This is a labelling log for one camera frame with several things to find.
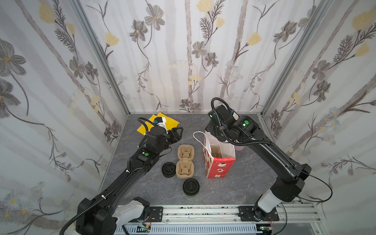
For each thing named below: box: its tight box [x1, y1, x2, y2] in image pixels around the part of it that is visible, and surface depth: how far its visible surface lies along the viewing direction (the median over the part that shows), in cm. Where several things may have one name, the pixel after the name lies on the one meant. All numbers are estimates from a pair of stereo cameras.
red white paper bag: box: [192, 130, 236, 180], surface depth 76 cm
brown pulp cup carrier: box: [175, 143, 195, 179], surface depth 89 cm
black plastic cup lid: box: [182, 178, 200, 197], surface depth 73 cm
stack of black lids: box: [161, 161, 177, 178], surface depth 87 cm
